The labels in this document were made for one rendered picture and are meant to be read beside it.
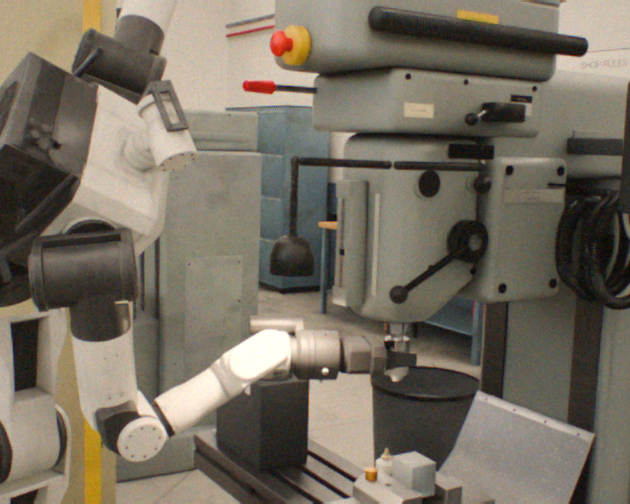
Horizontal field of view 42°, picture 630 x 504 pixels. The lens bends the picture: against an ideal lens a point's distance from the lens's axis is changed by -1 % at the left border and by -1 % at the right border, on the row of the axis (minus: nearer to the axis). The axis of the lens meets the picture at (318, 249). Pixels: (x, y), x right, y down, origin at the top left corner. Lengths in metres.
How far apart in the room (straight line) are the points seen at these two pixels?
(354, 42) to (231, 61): 10.05
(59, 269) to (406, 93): 0.58
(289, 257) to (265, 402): 0.54
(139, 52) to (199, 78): 9.67
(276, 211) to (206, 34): 3.36
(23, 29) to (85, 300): 1.81
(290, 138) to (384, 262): 7.35
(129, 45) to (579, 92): 0.81
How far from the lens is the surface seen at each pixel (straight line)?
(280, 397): 1.77
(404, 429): 3.41
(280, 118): 8.73
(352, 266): 1.37
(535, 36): 1.43
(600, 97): 1.64
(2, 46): 2.92
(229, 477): 1.88
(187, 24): 11.19
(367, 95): 1.33
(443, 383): 3.78
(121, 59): 1.51
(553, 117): 1.54
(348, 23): 1.25
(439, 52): 1.33
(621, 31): 6.48
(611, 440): 1.70
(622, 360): 1.66
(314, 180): 8.86
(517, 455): 1.77
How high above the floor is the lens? 1.61
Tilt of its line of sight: 7 degrees down
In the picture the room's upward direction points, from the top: 2 degrees clockwise
